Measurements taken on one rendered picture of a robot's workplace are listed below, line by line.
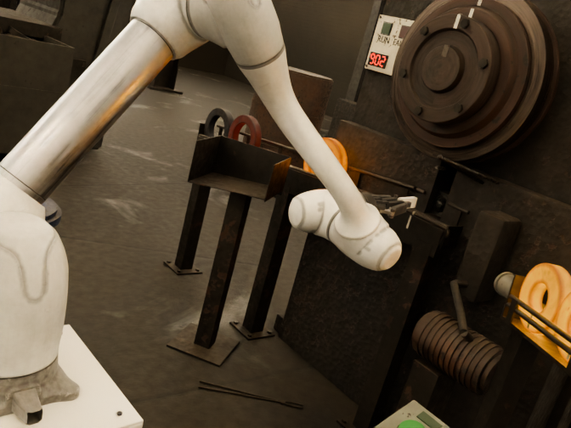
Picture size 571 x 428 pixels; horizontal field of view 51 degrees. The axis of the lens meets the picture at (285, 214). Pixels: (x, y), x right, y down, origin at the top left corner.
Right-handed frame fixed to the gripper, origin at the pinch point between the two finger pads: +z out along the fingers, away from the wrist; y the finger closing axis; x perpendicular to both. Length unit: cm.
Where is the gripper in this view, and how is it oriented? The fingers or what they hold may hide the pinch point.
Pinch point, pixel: (406, 202)
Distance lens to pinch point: 170.5
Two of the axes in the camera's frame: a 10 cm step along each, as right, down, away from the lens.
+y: 6.1, 3.7, -7.0
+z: 7.7, -0.7, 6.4
